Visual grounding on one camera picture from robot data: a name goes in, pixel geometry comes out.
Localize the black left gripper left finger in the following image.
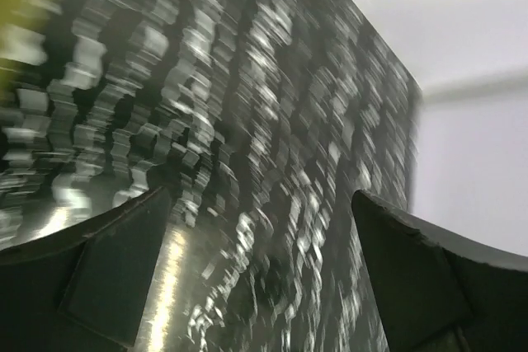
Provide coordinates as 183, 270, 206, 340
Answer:
1, 187, 172, 351

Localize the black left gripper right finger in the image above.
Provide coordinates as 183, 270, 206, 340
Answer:
351, 190, 527, 351

